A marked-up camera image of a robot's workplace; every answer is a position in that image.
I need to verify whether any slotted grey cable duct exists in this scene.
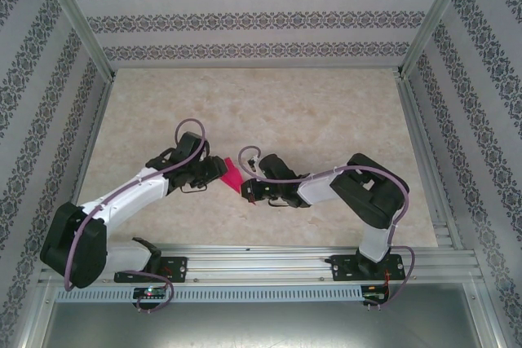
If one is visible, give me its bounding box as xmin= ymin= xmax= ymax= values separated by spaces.
xmin=55 ymin=284 xmax=364 ymax=303

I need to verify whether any small controller circuit board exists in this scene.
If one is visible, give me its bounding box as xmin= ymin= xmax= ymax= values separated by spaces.
xmin=133 ymin=286 xmax=169 ymax=300
xmin=364 ymin=290 xmax=391 ymax=304

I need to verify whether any grey metal sheet panel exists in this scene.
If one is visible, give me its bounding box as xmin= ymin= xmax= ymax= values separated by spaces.
xmin=40 ymin=302 xmax=490 ymax=348

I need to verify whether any wide aluminium extrusion rail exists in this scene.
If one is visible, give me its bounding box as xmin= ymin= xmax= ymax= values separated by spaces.
xmin=38 ymin=246 xmax=480 ymax=284

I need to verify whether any magenta cloth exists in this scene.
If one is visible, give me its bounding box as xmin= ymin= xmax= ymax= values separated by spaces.
xmin=219 ymin=156 xmax=257 ymax=207

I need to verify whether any aluminium frame rail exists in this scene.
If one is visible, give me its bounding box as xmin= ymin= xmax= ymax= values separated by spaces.
xmin=64 ymin=74 xmax=117 ymax=222
xmin=397 ymin=73 xmax=464 ymax=250

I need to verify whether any aluminium frame post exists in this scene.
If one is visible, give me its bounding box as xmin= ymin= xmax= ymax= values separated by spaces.
xmin=399 ymin=0 xmax=478 ymax=78
xmin=34 ymin=0 xmax=117 ymax=80

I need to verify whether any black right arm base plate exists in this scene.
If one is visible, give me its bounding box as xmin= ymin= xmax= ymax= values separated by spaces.
xmin=332 ymin=253 xmax=407 ymax=283

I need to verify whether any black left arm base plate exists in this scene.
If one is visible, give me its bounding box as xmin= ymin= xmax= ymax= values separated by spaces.
xmin=113 ymin=256 xmax=188 ymax=284

